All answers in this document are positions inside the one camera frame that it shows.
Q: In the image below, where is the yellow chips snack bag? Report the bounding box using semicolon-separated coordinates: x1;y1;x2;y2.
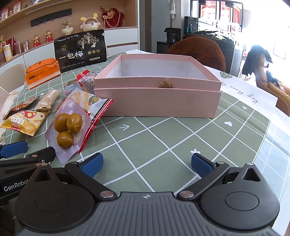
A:
1;110;50;137

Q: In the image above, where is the braised eggs vacuum pack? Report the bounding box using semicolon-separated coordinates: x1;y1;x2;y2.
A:
45;99;91;164

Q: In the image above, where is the dark red chicken snack pouch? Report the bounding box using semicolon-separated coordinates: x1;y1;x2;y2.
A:
3;96;39;120

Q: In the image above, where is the beige grain bar packet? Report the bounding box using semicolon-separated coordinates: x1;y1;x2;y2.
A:
34;89;61;112

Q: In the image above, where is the red-edged biscuit snack bag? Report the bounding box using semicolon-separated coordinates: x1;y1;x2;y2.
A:
58;88;113;153

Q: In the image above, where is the small red-label clear packet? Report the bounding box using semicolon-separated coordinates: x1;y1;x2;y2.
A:
76;70;97;94

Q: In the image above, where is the green checkered tablecloth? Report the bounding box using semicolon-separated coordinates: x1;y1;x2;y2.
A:
0;53;271;200

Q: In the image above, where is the orange tissue box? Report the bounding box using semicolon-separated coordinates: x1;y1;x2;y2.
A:
25;58;61;90

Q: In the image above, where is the pink gift box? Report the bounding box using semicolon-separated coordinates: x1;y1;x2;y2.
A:
94;53;221;118

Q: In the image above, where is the black plum snack bag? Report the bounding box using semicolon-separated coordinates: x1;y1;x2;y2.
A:
54;29;107;73

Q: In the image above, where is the red doll figurine left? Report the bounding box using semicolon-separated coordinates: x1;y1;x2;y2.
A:
33;35;41;48

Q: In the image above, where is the red doll figurine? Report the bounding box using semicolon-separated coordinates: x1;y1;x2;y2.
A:
33;35;41;48
45;30;54;43

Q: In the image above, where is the red doll figurine right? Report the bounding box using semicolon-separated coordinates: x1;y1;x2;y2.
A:
45;30;54;43

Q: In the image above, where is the brown upholstered chair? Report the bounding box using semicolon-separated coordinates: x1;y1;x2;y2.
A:
168;36;226;72

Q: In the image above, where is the tan armchair with dark clothes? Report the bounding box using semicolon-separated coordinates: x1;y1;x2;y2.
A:
242;45;289;115

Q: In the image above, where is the white flower vase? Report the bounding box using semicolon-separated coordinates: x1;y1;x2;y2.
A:
61;20;74;35

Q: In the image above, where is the white sideboard cabinet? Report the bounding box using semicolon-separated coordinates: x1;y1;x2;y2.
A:
1;27;140;73

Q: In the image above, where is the white rabbit figurine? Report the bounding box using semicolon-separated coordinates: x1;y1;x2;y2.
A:
80;13;101;31

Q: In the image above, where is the black water dispenser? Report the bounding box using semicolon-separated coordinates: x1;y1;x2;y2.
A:
156;28;181;54

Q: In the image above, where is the red floral ornament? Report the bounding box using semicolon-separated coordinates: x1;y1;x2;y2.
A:
100;7;124;29

